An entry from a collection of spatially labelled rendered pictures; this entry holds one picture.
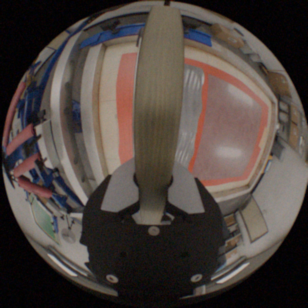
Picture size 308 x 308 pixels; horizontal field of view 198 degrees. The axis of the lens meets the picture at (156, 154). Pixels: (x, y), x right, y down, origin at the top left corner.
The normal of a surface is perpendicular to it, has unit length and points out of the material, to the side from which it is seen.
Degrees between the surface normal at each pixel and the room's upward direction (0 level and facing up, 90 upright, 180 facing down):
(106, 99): 0
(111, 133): 0
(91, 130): 0
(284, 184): 90
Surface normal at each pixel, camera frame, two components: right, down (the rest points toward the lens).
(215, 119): 0.02, 0.49
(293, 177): -1.00, -0.04
